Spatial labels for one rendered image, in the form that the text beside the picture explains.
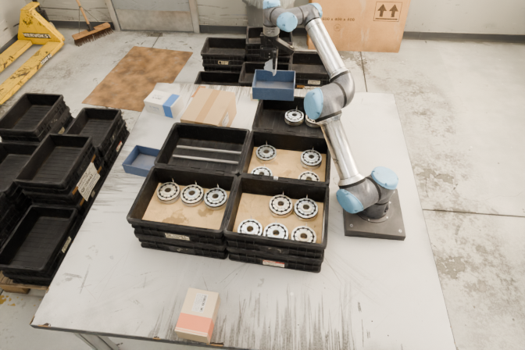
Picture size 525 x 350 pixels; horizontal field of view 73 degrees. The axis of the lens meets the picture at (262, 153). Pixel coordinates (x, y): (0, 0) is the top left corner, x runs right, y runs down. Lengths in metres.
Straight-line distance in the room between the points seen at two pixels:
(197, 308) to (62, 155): 1.52
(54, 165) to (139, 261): 1.11
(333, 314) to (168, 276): 0.69
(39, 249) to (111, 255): 0.82
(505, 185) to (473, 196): 0.29
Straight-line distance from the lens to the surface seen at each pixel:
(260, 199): 1.61
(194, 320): 1.46
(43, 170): 2.59
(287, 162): 1.76
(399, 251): 1.72
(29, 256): 2.51
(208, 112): 2.02
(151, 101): 2.30
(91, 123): 2.97
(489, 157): 3.40
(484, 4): 4.78
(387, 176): 1.59
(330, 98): 1.46
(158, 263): 1.67
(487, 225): 2.92
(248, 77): 3.12
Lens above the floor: 2.13
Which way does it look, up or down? 46 degrees down
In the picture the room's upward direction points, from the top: 2 degrees counter-clockwise
